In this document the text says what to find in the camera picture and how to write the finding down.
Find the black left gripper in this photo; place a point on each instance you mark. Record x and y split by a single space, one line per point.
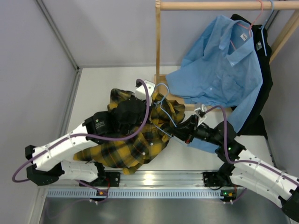
150 108

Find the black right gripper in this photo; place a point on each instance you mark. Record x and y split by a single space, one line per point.
186 130

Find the light blue wire hanger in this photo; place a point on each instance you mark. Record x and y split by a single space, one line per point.
166 114

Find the yellow plaid flannel shirt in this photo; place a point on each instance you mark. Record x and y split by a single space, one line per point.
128 155

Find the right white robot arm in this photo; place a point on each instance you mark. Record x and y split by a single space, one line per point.
243 168

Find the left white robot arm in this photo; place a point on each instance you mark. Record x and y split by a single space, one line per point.
52 162

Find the light blue shirt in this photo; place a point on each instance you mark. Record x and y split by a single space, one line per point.
221 68

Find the black garment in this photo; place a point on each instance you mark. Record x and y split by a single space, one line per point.
254 124

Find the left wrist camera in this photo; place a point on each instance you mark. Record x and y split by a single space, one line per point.
140 92

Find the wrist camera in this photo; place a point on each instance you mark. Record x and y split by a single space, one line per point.
200 109
140 92

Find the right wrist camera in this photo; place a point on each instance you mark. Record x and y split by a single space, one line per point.
200 109

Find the slotted cable duct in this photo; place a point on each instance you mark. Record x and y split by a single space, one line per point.
143 193

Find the aluminium mounting rail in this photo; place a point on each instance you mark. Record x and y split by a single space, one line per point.
162 179

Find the aluminium frame post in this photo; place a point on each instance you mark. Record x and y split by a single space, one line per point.
42 7

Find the pink wire hanger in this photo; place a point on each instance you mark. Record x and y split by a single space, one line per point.
251 25

